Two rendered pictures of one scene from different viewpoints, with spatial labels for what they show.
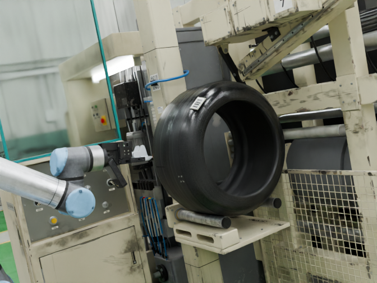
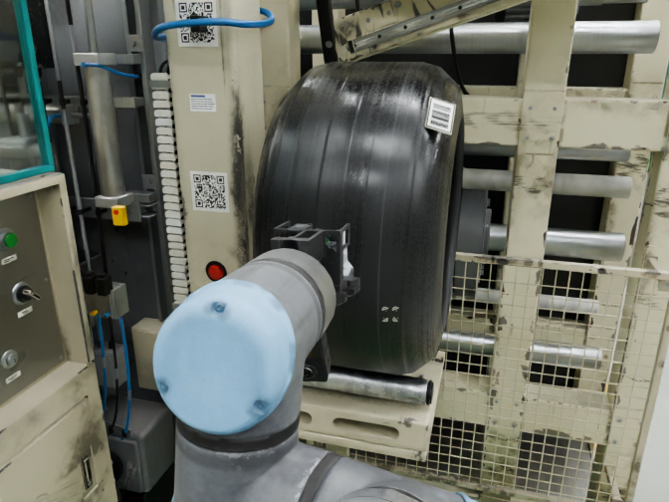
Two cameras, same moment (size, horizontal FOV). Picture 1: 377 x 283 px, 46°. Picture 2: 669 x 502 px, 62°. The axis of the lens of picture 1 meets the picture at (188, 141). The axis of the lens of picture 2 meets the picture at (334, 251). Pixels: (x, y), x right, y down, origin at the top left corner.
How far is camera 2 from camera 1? 134 cm
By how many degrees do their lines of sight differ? 43
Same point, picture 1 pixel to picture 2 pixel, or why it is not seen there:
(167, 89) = (238, 51)
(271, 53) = (447, 19)
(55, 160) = (242, 365)
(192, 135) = (439, 202)
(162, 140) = (326, 204)
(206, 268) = not seen: hidden behind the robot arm
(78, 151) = (299, 298)
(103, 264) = not seen: outside the picture
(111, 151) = not seen: hidden behind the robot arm
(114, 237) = (46, 445)
